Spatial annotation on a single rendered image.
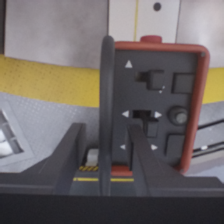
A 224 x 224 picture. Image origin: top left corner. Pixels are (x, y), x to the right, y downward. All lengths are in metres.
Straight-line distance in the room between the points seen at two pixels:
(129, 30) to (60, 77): 0.78
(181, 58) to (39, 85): 0.98
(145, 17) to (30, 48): 0.55
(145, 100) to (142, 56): 0.06
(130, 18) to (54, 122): 0.93
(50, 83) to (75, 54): 0.42
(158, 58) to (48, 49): 0.59
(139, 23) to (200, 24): 0.50
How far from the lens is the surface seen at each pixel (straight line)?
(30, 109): 1.19
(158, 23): 0.36
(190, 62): 0.25
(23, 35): 0.81
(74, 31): 0.74
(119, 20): 0.35
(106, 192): 0.17
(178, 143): 0.27
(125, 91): 0.23
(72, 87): 1.06
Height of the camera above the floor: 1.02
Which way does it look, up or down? 74 degrees down
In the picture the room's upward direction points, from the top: 178 degrees clockwise
